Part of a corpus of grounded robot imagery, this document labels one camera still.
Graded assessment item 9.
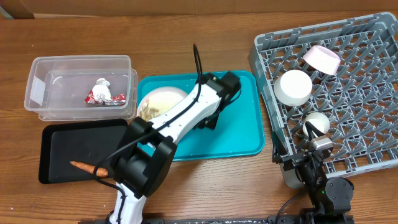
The white plastic cup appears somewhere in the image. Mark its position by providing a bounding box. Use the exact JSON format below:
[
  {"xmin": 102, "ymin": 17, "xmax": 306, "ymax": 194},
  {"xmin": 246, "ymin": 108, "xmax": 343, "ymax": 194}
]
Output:
[{"xmin": 304, "ymin": 112, "xmax": 330, "ymax": 134}]

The white bowl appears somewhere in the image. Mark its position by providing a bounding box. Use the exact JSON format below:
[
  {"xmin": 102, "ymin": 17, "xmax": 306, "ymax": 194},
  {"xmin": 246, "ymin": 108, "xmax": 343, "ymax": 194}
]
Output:
[{"xmin": 274, "ymin": 70, "xmax": 313, "ymax": 106}]

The white plate with food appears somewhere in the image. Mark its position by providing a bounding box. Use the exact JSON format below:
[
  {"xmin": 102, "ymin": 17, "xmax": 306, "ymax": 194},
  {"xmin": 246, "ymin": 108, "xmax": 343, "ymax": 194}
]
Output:
[{"xmin": 137, "ymin": 86, "xmax": 187, "ymax": 121}]

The pink bowl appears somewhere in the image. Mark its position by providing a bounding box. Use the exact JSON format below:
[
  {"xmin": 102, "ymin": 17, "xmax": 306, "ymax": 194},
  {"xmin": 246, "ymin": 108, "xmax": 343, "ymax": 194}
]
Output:
[{"xmin": 302, "ymin": 45, "xmax": 341, "ymax": 76}]

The red snack wrapper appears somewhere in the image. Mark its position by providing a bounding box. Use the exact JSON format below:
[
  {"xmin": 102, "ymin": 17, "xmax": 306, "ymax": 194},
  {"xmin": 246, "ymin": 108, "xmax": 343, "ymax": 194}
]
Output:
[{"xmin": 85, "ymin": 90, "xmax": 126, "ymax": 106}]

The foil ball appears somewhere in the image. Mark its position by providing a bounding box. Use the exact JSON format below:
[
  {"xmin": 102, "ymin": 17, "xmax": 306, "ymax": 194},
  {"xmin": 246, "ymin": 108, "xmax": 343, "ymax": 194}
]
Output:
[{"xmin": 92, "ymin": 78, "xmax": 112, "ymax": 103}]

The orange carrot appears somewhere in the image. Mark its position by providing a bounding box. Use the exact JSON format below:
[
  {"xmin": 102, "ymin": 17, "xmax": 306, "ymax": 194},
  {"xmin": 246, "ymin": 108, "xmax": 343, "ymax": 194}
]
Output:
[{"xmin": 70, "ymin": 161, "xmax": 109, "ymax": 178}]

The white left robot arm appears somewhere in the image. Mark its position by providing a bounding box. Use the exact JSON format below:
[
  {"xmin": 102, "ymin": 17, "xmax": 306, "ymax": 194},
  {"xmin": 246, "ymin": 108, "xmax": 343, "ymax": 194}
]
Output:
[{"xmin": 106, "ymin": 72, "xmax": 241, "ymax": 223}]

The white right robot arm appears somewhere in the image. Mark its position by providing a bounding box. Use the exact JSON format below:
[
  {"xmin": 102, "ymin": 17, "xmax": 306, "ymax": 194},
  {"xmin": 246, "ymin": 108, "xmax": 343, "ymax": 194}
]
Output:
[{"xmin": 267, "ymin": 121, "xmax": 354, "ymax": 224}]

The grey dishwasher rack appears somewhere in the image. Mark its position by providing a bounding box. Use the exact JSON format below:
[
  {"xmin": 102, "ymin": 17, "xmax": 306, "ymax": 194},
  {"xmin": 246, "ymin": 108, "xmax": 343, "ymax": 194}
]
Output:
[{"xmin": 248, "ymin": 12, "xmax": 397, "ymax": 178}]

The teal plastic tray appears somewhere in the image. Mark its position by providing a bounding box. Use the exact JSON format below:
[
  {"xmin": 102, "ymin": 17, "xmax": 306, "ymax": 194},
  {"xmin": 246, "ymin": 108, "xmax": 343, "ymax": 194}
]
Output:
[{"xmin": 136, "ymin": 70, "xmax": 266, "ymax": 162}]

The black tray bin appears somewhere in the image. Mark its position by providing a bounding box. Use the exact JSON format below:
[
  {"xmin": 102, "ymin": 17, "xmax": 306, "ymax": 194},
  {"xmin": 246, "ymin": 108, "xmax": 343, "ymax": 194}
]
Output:
[{"xmin": 38, "ymin": 119, "xmax": 127, "ymax": 184}]

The clear plastic bin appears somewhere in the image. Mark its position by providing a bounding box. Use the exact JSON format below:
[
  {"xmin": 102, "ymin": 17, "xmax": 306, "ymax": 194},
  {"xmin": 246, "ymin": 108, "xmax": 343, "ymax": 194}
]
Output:
[{"xmin": 24, "ymin": 55, "xmax": 137, "ymax": 121}]

